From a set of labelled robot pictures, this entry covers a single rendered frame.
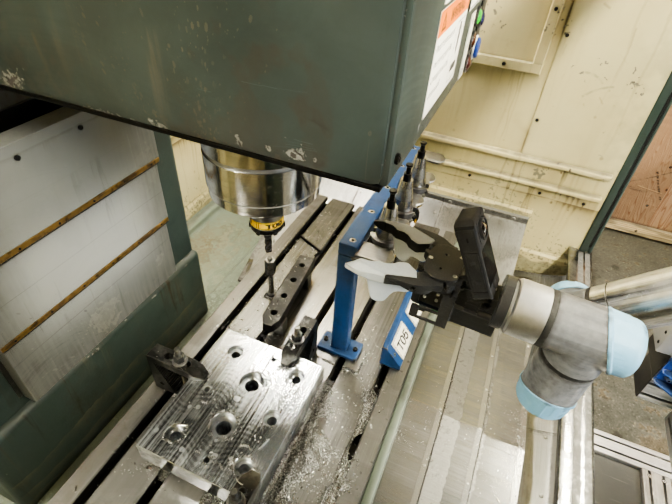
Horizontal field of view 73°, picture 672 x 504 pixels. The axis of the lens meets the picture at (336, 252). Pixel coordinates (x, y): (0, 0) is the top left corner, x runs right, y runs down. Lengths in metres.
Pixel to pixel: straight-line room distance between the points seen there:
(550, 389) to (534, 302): 0.13
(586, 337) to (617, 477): 1.44
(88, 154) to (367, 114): 0.69
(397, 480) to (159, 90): 0.92
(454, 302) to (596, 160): 1.11
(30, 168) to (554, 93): 1.33
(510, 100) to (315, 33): 1.21
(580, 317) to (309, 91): 0.40
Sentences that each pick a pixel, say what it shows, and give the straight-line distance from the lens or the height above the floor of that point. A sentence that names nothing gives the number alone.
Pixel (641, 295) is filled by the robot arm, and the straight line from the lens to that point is 0.73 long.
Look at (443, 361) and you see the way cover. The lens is 1.33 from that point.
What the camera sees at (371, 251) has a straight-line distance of 0.88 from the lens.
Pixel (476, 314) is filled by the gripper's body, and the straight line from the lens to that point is 0.63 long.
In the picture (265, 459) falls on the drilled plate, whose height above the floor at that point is 0.99.
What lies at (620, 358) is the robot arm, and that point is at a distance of 0.62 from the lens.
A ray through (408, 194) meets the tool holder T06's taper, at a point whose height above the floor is 1.27.
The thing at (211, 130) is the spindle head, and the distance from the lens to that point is 0.50.
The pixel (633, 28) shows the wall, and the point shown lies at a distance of 1.52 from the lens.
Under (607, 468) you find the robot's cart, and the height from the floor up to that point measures 0.21.
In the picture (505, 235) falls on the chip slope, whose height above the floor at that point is 0.82.
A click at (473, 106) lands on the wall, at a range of 1.59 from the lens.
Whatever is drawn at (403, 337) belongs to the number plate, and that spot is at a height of 0.94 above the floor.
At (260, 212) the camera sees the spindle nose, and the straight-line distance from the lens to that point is 0.59.
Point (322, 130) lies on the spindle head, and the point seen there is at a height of 1.60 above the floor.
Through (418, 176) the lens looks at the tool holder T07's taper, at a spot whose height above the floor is 1.25.
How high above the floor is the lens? 1.78
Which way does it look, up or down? 40 degrees down
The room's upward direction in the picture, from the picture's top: 4 degrees clockwise
